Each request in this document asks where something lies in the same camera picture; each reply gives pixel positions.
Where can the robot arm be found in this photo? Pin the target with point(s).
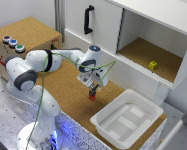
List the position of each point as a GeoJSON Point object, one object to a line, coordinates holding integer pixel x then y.
{"type": "Point", "coordinates": [23, 75]}

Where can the green button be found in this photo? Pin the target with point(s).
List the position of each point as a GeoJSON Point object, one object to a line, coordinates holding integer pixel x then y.
{"type": "Point", "coordinates": [19, 47]}

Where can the blue button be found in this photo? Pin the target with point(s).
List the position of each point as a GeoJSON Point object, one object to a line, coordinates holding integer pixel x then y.
{"type": "Point", "coordinates": [13, 42]}

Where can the red button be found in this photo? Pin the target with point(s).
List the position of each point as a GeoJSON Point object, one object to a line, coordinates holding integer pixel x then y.
{"type": "Point", "coordinates": [6, 38]}

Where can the white sliding door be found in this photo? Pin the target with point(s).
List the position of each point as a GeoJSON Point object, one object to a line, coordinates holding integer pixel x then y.
{"type": "Point", "coordinates": [103, 20]}

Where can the yellow block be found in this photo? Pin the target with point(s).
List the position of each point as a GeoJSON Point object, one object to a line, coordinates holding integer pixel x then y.
{"type": "Point", "coordinates": [153, 64]}

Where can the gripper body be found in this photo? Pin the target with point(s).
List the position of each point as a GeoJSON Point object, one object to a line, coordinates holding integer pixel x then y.
{"type": "Point", "coordinates": [93, 77]}

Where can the pink block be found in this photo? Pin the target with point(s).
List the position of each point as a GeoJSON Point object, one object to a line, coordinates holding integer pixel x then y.
{"type": "Point", "coordinates": [92, 97]}

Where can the white cabinet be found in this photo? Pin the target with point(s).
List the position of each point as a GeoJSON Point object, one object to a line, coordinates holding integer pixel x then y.
{"type": "Point", "coordinates": [143, 13]}

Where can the wooden drawer box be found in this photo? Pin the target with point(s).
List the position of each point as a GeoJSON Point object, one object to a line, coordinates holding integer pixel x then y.
{"type": "Point", "coordinates": [26, 30]}

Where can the white plastic box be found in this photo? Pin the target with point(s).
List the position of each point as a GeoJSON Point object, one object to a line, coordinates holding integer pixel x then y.
{"type": "Point", "coordinates": [126, 120]}

